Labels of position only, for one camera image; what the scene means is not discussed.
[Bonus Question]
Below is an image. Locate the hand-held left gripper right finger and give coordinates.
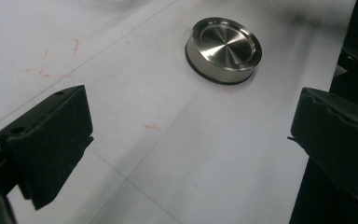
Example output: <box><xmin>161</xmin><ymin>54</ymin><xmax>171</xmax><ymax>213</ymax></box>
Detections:
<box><xmin>286</xmin><ymin>87</ymin><xmax>358</xmax><ymax>205</ymax></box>

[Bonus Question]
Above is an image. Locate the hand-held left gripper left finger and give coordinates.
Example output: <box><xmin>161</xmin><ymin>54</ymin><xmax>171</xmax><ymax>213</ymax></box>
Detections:
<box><xmin>0</xmin><ymin>84</ymin><xmax>95</xmax><ymax>211</ymax></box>

